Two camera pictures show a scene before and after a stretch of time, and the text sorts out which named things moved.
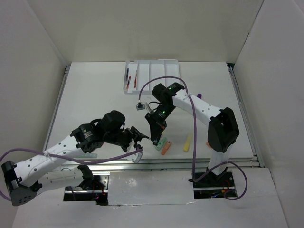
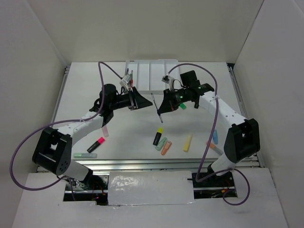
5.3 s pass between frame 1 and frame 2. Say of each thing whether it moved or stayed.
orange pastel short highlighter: stayed
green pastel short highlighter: stayed
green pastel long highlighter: stayed
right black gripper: moved
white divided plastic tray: stayed
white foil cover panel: stayed
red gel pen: moved
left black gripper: moved
